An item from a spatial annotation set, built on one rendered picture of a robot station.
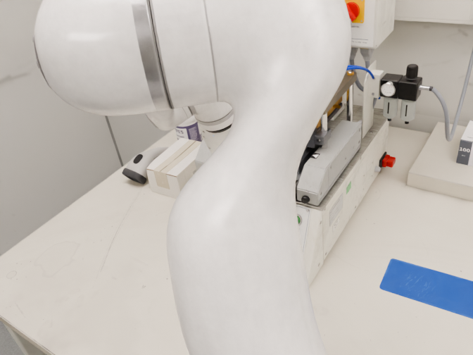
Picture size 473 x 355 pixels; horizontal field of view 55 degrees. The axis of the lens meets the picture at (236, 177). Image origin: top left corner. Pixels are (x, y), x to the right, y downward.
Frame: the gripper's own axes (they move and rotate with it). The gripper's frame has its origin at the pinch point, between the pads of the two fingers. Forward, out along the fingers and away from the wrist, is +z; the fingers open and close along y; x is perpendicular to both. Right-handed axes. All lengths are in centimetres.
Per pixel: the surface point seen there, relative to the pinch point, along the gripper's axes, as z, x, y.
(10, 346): 84, -65, -110
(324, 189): 7.3, 3.2, 16.3
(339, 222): 23.3, 4.7, 17.0
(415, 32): 20, 70, 16
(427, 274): 27.9, 0.9, 38.4
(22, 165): 57, 2, -146
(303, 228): 12.2, -4.7, 13.8
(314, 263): 18.8, -8.9, 17.0
